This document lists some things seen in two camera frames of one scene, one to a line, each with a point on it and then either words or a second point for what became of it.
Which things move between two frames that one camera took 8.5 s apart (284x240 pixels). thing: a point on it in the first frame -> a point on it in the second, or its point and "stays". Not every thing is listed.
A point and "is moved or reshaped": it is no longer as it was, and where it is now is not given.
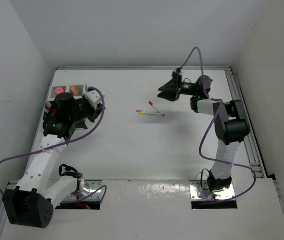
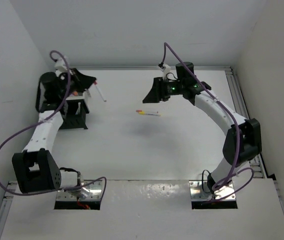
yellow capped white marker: x=149 y=113 stays
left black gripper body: x=82 y=111 -> x=64 y=84
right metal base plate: x=197 y=194 stays
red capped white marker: x=152 y=104 is moved or reshaped
